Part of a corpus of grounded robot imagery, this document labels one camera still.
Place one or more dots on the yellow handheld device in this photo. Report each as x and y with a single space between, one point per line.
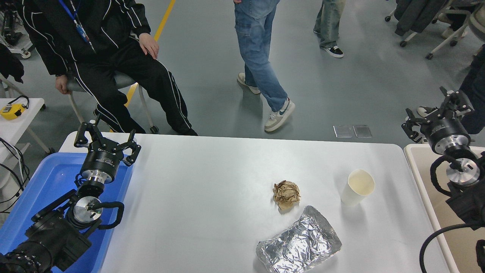
11 111

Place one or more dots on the person's left hand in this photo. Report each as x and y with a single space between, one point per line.
149 44

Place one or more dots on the large pale bin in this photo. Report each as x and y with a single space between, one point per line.
439 218

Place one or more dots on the dark coat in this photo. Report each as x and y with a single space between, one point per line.
416 15

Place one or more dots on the white side table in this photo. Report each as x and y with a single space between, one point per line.
15 129

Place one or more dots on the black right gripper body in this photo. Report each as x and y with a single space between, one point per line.
445 129

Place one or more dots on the crumpled tan paper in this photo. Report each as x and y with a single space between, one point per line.
286 194

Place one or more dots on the person's right hand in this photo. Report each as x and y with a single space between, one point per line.
61 84

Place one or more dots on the white wheeled chair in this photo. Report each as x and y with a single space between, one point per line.
411 38
451 38

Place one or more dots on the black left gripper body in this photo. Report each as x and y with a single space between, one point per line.
100 161

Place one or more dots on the white paper cup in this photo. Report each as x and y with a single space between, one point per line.
350 195

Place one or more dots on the person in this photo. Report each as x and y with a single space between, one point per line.
9 64
113 72
329 22
473 98
261 57

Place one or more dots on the blue plastic tray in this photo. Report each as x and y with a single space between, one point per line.
49 178

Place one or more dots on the crinkled foil tray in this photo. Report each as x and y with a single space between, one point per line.
299 244

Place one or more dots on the grey chair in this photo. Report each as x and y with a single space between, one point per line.
125 80

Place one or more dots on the white equipment cart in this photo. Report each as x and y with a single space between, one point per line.
11 36

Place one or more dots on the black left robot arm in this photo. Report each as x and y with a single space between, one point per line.
57 235

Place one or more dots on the metal floor plate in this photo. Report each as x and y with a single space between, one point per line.
343 131
362 131

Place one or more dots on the white chair frame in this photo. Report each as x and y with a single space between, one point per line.
11 88

